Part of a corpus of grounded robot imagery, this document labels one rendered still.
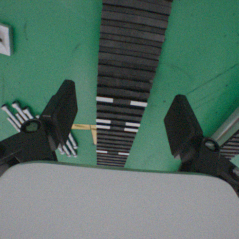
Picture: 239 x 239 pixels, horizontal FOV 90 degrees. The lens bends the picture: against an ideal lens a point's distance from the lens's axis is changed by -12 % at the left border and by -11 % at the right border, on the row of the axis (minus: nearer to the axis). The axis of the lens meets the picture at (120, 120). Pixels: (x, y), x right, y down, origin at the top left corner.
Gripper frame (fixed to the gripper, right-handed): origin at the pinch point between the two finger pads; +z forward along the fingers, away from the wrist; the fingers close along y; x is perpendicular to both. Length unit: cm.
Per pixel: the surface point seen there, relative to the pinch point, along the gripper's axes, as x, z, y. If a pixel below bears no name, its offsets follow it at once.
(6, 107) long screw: -7.1, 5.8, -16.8
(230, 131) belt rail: -5.3, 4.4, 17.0
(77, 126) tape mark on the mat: -10.4, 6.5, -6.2
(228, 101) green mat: -1.6, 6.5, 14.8
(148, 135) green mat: -10.8, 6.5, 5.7
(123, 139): -7.5, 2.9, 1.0
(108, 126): -5.3, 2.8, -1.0
